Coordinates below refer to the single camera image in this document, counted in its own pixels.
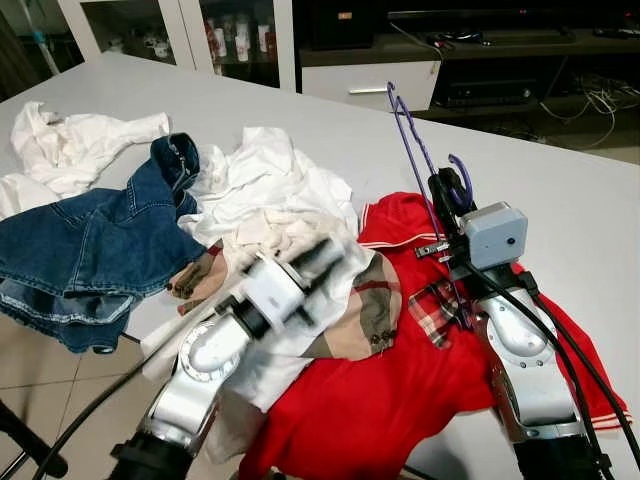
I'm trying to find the black av receiver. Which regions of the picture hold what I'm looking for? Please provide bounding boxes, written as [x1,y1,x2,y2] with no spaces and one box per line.
[445,78,541,106]

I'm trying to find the purple wire hanger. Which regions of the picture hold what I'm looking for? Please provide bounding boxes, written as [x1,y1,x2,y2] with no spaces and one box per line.
[387,82,476,331]

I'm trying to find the white tv cabinet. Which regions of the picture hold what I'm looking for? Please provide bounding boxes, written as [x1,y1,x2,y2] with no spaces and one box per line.
[55,0,640,113]

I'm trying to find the black metal bar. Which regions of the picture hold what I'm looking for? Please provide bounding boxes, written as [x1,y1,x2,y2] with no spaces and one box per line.
[0,400,69,479]

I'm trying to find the wide white drawer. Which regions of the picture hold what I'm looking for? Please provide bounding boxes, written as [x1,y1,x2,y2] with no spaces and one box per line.
[300,60,441,111]

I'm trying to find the black speaker box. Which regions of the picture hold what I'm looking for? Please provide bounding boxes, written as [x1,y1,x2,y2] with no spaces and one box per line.
[308,0,379,49]

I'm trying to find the dark brown curtain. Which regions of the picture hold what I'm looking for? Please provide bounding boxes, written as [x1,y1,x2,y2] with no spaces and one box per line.
[0,0,46,101]

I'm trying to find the tangle of white cables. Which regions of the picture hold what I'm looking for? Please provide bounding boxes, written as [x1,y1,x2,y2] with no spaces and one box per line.
[540,75,640,136]

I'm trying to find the blue denim jeans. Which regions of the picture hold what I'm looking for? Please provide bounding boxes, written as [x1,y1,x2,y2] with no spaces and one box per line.
[0,133,206,353]

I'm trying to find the red polo shirt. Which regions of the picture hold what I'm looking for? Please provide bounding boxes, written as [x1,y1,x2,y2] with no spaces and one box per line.
[238,192,631,480]

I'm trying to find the white crumpled shirt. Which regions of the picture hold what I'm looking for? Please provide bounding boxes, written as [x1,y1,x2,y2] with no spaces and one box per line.
[0,100,171,216]

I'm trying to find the black television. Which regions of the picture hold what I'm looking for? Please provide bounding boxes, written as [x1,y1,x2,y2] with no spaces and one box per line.
[388,0,640,29]

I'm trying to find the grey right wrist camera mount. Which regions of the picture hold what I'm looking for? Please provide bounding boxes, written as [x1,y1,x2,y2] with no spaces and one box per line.
[462,202,529,271]

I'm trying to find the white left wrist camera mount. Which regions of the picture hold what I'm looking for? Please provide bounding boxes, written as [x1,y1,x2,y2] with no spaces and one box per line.
[240,255,309,326]

